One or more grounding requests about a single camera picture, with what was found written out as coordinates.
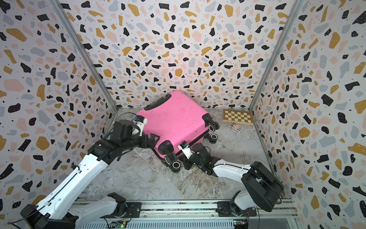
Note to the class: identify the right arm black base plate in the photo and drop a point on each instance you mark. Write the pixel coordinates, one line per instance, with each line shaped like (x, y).
(224, 209)

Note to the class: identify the pink hard-shell suitcase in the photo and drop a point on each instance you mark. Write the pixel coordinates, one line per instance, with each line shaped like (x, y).
(177, 118)

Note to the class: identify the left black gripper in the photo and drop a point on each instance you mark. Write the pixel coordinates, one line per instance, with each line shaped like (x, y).
(146, 144)

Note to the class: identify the purple card box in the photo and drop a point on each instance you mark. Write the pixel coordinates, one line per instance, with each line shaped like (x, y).
(236, 127)

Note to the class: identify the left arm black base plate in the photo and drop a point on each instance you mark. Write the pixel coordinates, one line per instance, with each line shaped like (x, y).
(127, 210)

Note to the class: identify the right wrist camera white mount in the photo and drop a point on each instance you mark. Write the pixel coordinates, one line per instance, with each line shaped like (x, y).
(186, 150)

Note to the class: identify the wooden chessboard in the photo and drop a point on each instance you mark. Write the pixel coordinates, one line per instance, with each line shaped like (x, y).
(238, 116)

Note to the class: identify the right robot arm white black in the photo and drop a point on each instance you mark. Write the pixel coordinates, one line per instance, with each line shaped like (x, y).
(263, 189)

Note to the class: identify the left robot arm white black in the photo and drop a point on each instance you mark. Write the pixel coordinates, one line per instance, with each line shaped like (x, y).
(55, 211)

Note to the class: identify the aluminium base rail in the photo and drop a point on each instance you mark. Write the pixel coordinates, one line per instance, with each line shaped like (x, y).
(199, 214)

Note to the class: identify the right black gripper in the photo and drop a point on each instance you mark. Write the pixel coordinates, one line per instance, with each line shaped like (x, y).
(185, 161)

